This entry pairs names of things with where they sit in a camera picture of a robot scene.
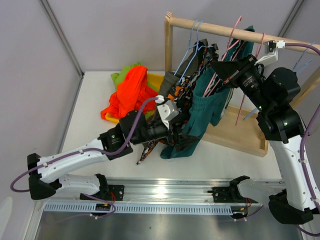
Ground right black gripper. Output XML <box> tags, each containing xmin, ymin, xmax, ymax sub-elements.
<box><xmin>211</xmin><ymin>53</ymin><xmax>272</xmax><ymax>113</ymax></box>

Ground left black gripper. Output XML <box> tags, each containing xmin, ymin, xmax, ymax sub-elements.
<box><xmin>131</xmin><ymin>111</ymin><xmax>200</xmax><ymax>152</ymax></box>

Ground teal shorts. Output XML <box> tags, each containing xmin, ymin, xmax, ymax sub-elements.
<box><xmin>159</xmin><ymin>25</ymin><xmax>256</xmax><ymax>160</ymax></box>

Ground orange shorts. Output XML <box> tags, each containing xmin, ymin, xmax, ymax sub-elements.
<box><xmin>100</xmin><ymin>65</ymin><xmax>160</xmax><ymax>121</ymax></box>

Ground lime green shorts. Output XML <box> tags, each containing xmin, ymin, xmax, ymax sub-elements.
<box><xmin>110</xmin><ymin>61</ymin><xmax>157</xmax><ymax>120</ymax></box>

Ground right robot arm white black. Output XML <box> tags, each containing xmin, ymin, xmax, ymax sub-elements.
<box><xmin>212</xmin><ymin>55</ymin><xmax>320</xmax><ymax>225</ymax></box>

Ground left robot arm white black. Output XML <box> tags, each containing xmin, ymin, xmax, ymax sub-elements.
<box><xmin>27</xmin><ymin>110</ymin><xmax>200</xmax><ymax>200</ymax></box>

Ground olive grey shorts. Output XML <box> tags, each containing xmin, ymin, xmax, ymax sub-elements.
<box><xmin>149</xmin><ymin>38</ymin><xmax>210</xmax><ymax>126</ymax></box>

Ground camouflage patterned shorts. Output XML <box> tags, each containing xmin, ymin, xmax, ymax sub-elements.
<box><xmin>135</xmin><ymin>42</ymin><xmax>221</xmax><ymax>166</ymax></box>

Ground wooden clothes rack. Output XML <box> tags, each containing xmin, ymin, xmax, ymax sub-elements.
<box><xmin>164</xmin><ymin>12</ymin><xmax>320</xmax><ymax>157</ymax></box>

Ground yellow plastic tray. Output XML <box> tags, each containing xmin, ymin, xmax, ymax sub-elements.
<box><xmin>105</xmin><ymin>73</ymin><xmax>164</xmax><ymax>124</ymax></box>

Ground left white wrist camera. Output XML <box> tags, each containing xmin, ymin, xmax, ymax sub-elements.
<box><xmin>155</xmin><ymin>95</ymin><xmax>180</xmax><ymax>130</ymax></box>

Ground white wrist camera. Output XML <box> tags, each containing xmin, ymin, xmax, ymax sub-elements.
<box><xmin>255</xmin><ymin>40</ymin><xmax>286</xmax><ymax>66</ymax></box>
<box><xmin>155</xmin><ymin>95</ymin><xmax>180</xmax><ymax>130</ymax></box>

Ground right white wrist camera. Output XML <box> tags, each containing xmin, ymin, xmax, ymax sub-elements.
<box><xmin>255</xmin><ymin>40</ymin><xmax>286</xmax><ymax>66</ymax></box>

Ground aluminium mounting rail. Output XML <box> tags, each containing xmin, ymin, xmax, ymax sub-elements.
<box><xmin>28</xmin><ymin>175</ymin><xmax>230</xmax><ymax>203</ymax></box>

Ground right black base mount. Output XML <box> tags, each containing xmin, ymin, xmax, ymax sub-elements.
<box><xmin>207</xmin><ymin>175</ymin><xmax>250</xmax><ymax>204</ymax></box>

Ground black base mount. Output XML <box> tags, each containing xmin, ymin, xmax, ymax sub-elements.
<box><xmin>90</xmin><ymin>184</ymin><xmax>125</xmax><ymax>201</ymax></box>
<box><xmin>207</xmin><ymin>175</ymin><xmax>250</xmax><ymax>204</ymax></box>

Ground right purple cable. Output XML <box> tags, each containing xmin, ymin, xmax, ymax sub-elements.
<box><xmin>246</xmin><ymin>42</ymin><xmax>320</xmax><ymax>237</ymax></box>

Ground purple cable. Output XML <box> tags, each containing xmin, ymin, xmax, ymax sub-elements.
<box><xmin>246</xmin><ymin>42</ymin><xmax>320</xmax><ymax>237</ymax></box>
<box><xmin>9</xmin><ymin>97</ymin><xmax>160</xmax><ymax>193</ymax></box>

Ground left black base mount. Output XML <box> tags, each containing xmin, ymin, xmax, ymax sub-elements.
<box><xmin>90</xmin><ymin>184</ymin><xmax>125</xmax><ymax>201</ymax></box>

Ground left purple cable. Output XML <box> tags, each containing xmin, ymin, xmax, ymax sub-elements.
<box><xmin>9</xmin><ymin>97</ymin><xmax>160</xmax><ymax>193</ymax></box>

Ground slotted cable duct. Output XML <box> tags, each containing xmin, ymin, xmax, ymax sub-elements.
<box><xmin>44</xmin><ymin>202</ymin><xmax>233</xmax><ymax>216</ymax></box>

